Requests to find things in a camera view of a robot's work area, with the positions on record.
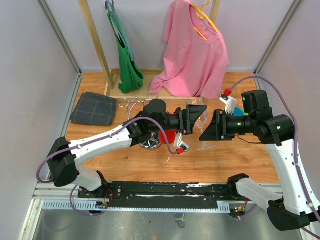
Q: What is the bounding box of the dark grey checked cloth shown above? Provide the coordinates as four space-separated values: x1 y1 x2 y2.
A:
70 92 117 126

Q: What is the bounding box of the red wine glass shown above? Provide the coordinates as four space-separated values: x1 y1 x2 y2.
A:
158 130 176 145

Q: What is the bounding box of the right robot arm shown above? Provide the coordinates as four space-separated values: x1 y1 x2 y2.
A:
199 90 320 231

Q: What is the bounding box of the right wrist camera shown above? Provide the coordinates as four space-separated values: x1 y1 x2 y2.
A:
219 89 237 115

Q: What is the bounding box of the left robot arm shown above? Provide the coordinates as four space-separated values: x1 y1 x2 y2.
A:
45 99 208 198

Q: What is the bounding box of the grey clothes hanger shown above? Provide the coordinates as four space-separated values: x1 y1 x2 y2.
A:
105 0 135 62

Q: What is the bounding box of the chrome wine glass rack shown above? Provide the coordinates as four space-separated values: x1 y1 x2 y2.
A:
117 90 162 150

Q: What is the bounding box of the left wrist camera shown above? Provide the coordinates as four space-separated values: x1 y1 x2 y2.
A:
173 132 190 154

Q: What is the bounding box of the green garment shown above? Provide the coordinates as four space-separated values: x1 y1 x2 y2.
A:
107 11 144 94

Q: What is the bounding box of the clear wine glass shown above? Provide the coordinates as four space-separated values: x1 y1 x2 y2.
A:
187 97 216 151

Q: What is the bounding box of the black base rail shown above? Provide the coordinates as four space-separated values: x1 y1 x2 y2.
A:
77 181 246 210

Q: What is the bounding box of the pink t-shirt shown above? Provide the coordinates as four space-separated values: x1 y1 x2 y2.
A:
149 0 229 100

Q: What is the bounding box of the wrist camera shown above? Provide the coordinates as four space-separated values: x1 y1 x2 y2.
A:
173 132 190 154
219 89 237 115

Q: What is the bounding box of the blue wine glass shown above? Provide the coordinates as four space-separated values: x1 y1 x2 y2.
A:
233 107 246 117

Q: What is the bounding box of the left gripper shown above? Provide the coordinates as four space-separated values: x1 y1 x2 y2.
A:
151 105 207 137

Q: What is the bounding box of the yellow clothes hanger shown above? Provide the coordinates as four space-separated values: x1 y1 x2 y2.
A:
188 0 220 42

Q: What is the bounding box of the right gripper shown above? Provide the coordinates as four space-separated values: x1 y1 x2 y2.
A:
199 108 256 141

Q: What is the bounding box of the wooden clothes rack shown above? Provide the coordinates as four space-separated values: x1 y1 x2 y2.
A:
78 0 221 104

